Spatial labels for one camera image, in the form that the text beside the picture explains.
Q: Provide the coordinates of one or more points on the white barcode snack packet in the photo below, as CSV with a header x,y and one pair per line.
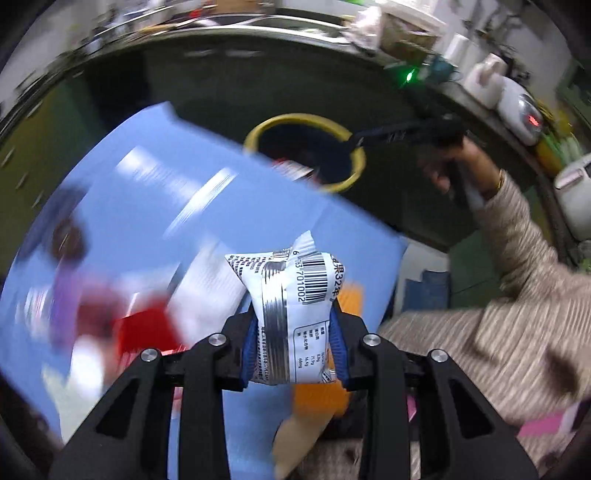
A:
x,y
286,314

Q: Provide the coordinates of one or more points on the teal cup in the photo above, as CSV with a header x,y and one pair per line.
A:
x,y
443,68

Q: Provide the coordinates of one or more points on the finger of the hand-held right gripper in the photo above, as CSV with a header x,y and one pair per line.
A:
x,y
397,131

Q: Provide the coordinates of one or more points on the pink wrapper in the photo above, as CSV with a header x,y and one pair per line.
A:
x,y
545,422

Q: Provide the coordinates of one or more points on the blue table sheet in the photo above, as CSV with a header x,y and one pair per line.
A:
x,y
138,207

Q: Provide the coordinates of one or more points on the steel kitchen counter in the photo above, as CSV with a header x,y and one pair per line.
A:
x,y
138,41

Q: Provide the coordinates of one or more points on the purple snack packet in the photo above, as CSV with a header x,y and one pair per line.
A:
x,y
67,304

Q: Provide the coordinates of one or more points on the yellow rimmed waste bin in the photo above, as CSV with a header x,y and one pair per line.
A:
x,y
358,166

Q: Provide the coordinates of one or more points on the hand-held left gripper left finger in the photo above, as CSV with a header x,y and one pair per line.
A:
x,y
249,355

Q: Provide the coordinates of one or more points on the blue cloth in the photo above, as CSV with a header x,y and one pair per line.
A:
x,y
427,295

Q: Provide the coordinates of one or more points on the dark round snack item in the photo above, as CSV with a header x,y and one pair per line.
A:
x,y
69,237

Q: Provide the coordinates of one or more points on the beige paper wrapper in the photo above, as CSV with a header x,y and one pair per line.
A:
x,y
300,438

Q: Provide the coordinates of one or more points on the person's right hand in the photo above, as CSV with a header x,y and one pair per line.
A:
x,y
480,170

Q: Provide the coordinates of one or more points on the white paper roll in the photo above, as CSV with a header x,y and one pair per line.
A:
x,y
457,48

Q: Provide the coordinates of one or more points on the red snack packet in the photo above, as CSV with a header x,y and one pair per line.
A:
x,y
143,330

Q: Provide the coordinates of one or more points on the white rice cooker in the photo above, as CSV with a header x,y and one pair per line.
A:
x,y
519,108

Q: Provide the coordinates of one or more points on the red and white wrapper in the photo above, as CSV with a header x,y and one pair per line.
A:
x,y
295,170

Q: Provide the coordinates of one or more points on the cardboard box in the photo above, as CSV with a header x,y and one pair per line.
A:
x,y
406,37

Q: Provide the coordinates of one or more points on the white printed wrapper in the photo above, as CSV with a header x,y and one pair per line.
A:
x,y
207,295

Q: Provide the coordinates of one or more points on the white jug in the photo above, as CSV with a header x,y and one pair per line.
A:
x,y
482,78

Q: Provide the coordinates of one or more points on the white kitchen appliance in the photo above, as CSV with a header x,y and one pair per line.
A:
x,y
575,194

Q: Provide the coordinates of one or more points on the dark green kitchen cabinet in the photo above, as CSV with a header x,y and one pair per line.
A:
x,y
231,87

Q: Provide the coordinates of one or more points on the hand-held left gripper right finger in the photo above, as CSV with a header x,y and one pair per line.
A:
x,y
339,355

